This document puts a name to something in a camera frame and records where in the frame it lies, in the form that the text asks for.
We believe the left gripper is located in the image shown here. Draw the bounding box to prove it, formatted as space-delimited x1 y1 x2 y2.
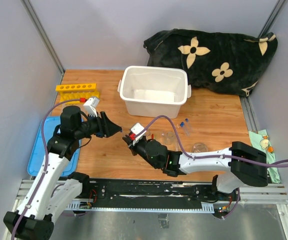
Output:
75 110 122 140

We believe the blue capped test tube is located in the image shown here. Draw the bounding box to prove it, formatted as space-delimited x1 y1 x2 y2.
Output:
180 121 190 136
120 129 130 135
184 118 192 135

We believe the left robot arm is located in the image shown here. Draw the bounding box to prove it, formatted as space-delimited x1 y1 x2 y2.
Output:
3 105 122 240

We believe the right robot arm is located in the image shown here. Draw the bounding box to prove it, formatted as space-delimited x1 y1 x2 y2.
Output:
122 135 268 200

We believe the small glass beaker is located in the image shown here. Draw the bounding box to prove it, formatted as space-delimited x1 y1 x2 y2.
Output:
163 131 176 145

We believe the yellow test tube rack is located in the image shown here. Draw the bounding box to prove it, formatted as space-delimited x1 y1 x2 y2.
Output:
55 83 100 104

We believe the white plastic bin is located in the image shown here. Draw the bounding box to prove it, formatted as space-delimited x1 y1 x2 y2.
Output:
117 66 192 119

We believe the glass petri dish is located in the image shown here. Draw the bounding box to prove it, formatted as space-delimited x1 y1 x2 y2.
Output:
191 142 209 153

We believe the blue plastic tray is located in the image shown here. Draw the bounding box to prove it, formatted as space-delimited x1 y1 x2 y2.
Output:
27 116 81 177

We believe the green printed cloth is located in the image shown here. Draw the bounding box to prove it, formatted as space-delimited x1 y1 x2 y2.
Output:
248 129 281 184

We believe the black floral blanket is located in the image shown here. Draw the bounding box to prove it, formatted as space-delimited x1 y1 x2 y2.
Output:
143 28 278 97

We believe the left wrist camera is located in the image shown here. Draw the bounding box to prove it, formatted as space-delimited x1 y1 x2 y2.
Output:
79 96 100 118

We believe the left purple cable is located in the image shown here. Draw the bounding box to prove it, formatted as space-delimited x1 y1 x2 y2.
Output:
10 98 90 240

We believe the purple cable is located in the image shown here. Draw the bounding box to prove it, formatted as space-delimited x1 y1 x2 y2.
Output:
10 98 90 240
141 115 288 221

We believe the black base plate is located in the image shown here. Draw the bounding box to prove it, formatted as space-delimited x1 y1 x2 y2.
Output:
67 178 237 214

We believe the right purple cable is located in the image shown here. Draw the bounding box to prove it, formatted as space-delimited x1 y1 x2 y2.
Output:
141 115 288 221

